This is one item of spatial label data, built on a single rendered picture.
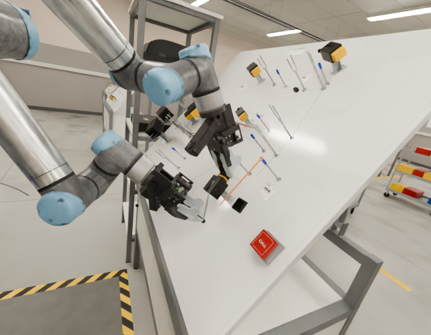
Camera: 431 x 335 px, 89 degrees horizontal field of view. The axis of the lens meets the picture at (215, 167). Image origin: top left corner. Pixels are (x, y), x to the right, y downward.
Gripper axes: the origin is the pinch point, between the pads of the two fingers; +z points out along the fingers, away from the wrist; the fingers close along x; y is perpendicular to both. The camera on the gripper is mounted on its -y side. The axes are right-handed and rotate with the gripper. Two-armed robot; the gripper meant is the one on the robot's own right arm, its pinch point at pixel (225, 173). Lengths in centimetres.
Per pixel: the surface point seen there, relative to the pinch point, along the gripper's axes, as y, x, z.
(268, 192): 5.3, -12.0, 5.2
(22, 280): -112, 116, 60
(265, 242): -6.7, -22.7, 7.1
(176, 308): -30.7, -9.8, 21.6
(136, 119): -1, 94, -11
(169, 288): -30.0, -3.4, 21.3
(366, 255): 27, -27, 38
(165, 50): 33, 95, -42
